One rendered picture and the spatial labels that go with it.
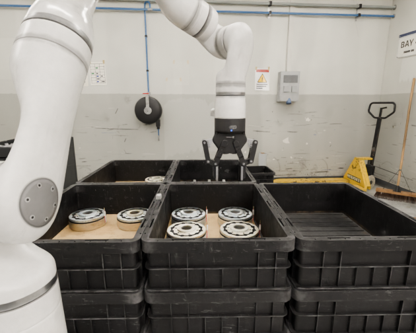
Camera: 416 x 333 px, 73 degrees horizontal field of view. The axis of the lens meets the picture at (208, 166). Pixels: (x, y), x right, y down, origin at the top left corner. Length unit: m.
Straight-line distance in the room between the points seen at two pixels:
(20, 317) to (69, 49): 0.32
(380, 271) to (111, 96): 3.83
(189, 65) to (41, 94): 3.72
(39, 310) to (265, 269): 0.39
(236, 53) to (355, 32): 4.19
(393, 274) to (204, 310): 0.39
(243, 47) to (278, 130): 3.65
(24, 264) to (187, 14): 0.49
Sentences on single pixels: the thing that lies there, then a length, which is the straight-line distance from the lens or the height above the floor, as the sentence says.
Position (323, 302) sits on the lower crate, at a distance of 0.68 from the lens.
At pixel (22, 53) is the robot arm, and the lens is 0.43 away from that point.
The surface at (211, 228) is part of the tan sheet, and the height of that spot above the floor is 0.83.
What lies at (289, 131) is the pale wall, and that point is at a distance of 4.33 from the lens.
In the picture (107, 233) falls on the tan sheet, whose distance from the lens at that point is 0.85.
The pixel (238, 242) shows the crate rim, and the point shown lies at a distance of 0.55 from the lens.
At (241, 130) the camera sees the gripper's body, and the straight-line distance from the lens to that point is 0.66.
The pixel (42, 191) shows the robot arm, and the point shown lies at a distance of 0.36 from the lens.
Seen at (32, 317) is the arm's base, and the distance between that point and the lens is 0.42.
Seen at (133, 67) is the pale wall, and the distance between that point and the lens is 4.11.
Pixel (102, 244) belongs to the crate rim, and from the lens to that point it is 0.58.
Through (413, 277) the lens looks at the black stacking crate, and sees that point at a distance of 0.74.
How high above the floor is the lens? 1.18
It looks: 13 degrees down
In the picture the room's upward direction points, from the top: straight up
